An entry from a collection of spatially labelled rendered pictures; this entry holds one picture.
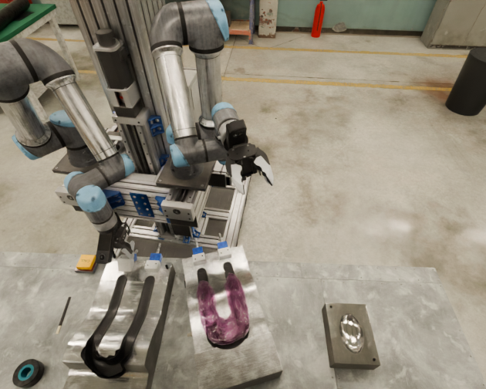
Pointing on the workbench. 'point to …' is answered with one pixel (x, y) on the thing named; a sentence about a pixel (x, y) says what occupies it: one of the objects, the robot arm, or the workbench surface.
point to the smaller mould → (349, 336)
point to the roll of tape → (20, 379)
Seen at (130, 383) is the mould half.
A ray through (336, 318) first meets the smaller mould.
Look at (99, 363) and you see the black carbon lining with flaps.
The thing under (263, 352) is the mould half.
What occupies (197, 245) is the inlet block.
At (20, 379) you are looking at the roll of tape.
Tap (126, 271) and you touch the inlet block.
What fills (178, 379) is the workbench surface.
